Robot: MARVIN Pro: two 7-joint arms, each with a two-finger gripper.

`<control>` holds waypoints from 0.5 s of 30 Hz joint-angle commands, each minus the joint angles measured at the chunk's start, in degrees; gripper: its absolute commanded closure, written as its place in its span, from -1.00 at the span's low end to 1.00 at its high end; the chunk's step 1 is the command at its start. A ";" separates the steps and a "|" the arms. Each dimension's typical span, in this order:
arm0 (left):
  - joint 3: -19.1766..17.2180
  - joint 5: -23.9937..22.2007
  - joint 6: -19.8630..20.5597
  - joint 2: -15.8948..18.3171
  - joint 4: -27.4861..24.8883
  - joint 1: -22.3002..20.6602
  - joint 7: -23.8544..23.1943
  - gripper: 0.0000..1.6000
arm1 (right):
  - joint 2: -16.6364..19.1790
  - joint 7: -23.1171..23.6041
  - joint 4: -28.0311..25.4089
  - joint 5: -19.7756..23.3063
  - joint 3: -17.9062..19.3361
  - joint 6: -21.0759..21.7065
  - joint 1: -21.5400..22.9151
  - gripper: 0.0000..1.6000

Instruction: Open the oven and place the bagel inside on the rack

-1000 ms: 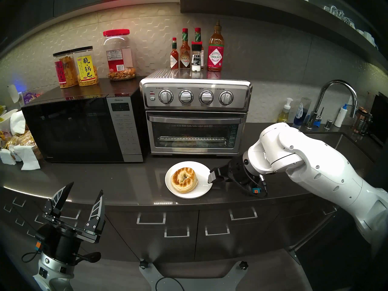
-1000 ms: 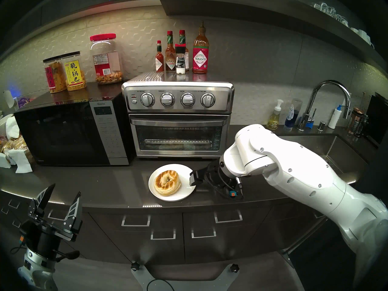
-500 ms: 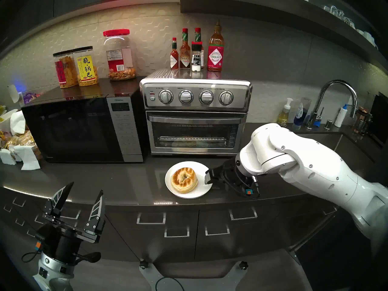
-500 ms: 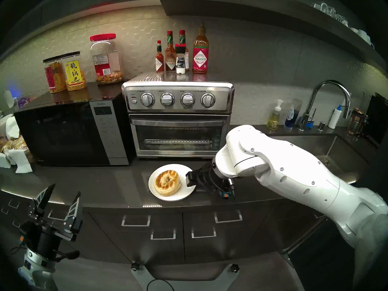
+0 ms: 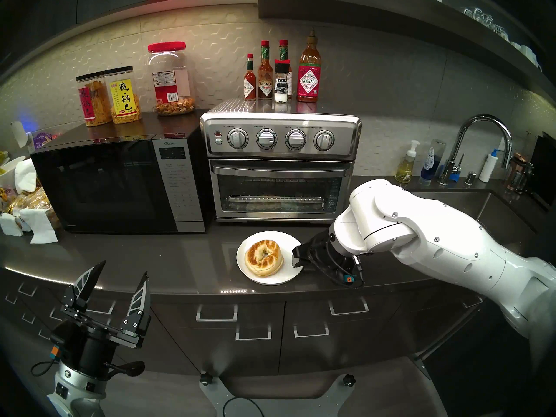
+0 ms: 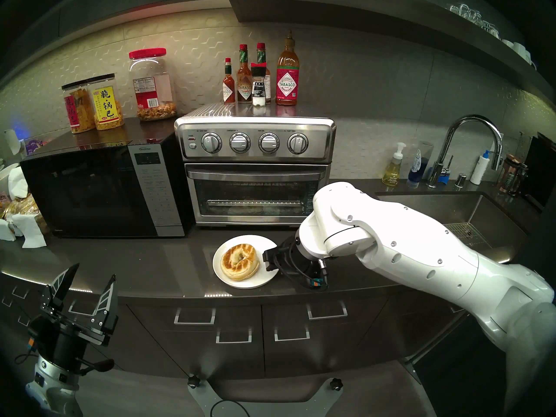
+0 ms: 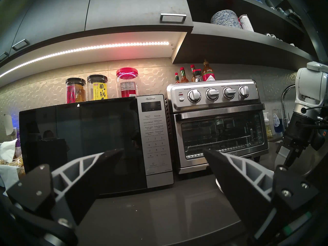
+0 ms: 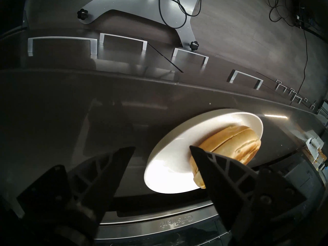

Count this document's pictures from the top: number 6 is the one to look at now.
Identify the silver toaster oven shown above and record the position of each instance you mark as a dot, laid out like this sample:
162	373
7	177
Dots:
321	136

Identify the black coffee machine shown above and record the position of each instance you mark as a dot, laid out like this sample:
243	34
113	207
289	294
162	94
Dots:
541	173

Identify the red lid plastic jar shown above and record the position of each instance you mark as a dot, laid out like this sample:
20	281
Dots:
152	90

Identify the red label snack jar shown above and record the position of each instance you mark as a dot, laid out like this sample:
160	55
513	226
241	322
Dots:
76	112

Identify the green label Tabasco bottle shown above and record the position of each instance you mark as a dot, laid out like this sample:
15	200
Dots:
261	53

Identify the white wall dispenser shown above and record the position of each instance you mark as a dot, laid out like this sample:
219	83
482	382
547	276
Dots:
12	141

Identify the white mug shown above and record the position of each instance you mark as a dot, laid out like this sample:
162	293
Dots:
508	43
522	52

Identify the small chrome sink fixture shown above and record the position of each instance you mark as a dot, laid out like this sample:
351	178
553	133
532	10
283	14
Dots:
460	180

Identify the large Tabasco bottle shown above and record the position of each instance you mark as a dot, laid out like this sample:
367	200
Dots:
287	86

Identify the dark wall shelf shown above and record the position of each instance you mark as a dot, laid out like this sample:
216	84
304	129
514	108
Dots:
369	16

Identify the toasted bagel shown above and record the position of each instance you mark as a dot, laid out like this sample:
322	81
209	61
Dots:
239	268

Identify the medium orange Tabasco bottle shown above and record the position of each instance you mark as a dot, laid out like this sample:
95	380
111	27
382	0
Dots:
244	90

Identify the white bowl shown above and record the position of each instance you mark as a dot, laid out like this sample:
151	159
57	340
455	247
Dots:
6	173

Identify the purple snack package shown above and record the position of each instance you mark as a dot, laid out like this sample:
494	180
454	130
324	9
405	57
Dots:
32	146

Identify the black salt grinder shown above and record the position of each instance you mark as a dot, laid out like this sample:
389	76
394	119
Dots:
258	90

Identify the small white paper sheet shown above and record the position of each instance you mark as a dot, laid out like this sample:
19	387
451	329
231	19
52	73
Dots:
6	231

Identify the bagged bread loaf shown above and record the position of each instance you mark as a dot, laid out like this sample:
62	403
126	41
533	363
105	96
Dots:
26	207

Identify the black microwave oven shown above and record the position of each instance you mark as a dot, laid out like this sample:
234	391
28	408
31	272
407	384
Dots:
87	194

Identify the dark base cabinet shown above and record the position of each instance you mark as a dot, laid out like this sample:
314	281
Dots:
243	359

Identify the chrome gooseneck faucet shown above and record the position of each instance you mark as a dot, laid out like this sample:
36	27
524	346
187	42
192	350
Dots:
471	117

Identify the yellow label snack jar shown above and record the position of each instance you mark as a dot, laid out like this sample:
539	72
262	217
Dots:
106	105

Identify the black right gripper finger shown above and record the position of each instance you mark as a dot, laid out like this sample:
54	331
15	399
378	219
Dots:
270	259

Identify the dark upper cabinet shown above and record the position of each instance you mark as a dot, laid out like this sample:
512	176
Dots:
108	8

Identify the white tissue paper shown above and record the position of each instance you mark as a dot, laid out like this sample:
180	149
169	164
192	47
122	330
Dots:
17	183

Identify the small Tabasco bottle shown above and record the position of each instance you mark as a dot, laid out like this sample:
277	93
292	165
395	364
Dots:
228	92

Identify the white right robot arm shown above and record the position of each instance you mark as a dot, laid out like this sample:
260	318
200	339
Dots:
412	246

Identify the yellow hand soap dispenser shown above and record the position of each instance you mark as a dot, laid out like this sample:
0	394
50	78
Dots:
393	173

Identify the grey robot base frame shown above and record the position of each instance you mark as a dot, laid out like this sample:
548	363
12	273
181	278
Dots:
202	401

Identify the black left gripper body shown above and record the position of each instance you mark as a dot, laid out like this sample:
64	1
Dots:
61	342

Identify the white bottle blue cap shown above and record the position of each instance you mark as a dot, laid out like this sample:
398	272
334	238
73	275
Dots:
479	168

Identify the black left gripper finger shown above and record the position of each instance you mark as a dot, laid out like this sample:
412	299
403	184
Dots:
58	292
106	314

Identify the large white paper sheet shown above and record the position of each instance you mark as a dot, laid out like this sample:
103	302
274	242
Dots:
30	231

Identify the small blue plastic item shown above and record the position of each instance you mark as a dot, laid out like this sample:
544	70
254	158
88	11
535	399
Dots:
443	178

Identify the silver oven knob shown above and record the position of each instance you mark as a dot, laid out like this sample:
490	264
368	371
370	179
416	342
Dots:
211	143
269	143
298	143
239	142

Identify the copper glass french press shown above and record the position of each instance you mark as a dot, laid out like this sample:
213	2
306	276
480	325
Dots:
510	175

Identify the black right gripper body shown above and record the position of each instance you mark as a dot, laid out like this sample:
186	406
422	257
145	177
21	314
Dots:
304	268

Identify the white round plate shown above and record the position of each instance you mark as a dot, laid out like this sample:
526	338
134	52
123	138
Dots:
226	279

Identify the glass oven door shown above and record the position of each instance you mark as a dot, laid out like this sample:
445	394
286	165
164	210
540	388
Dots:
256	175

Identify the blue dish soap bottle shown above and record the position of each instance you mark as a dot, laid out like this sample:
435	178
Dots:
416	164

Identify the stainless steel sink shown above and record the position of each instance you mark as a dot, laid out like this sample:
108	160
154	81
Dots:
478	207

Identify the black frame knob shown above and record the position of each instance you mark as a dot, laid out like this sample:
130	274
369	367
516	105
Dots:
335	384
193	381

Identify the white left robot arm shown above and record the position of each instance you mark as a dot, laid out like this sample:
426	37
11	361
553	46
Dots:
47	390

